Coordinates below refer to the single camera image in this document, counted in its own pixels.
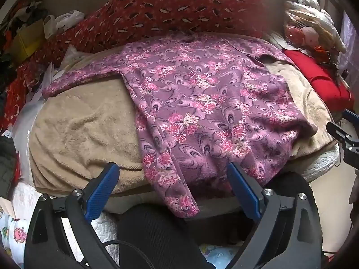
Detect purple floral shirt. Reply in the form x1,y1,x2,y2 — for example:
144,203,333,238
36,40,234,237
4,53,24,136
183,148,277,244
42,32,319,219

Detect white plastic bag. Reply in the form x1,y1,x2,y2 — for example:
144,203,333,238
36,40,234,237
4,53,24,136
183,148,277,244
43,10,85,38

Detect red cushion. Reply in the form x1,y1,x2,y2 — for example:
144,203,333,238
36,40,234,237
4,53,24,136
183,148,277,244
282,49,355,111

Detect black cable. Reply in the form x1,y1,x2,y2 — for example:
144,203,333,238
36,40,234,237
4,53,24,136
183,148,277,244
81,239,158,269

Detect person's right hand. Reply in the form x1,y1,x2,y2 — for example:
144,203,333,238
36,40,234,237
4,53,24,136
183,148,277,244
349,169,359,205

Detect person's black pants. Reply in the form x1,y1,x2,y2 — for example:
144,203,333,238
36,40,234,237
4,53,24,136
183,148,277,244
118,171,319,269

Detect beige fleece blanket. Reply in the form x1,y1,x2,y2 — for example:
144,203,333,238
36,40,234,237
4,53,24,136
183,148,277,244
28,45,340,202

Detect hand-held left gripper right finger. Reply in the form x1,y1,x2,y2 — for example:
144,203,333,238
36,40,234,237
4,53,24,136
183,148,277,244
227,162,323,269

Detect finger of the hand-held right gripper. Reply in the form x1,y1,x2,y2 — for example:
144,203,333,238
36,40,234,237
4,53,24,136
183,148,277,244
341,109,359,126
326,121,354,149

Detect white quilted bedspread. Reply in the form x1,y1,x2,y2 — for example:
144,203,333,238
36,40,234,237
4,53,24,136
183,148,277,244
11,143,341,261

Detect red fish-print pillow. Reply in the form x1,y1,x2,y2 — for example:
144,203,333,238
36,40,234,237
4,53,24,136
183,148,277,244
17,0,265,90

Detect dark patterned bag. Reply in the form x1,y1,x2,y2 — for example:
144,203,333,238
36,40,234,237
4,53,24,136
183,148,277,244
3,0,49,34

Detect doll in clear plastic bag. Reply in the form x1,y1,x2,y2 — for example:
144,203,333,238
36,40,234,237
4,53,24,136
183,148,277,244
283,1,348,62

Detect orange wrapper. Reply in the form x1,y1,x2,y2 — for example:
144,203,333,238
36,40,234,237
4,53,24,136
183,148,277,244
314,45,330,58

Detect yellow box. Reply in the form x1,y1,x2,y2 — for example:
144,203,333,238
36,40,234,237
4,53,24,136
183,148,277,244
11,22,47,59

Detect red star-print cloth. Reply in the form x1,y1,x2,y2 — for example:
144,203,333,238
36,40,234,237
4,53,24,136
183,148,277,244
0,70,31,135

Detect dark cloth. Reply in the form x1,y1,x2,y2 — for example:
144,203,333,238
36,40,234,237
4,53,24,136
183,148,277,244
0,136,20,180

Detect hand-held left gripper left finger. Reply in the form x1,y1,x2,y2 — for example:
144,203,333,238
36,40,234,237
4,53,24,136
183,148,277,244
24,162,121,269

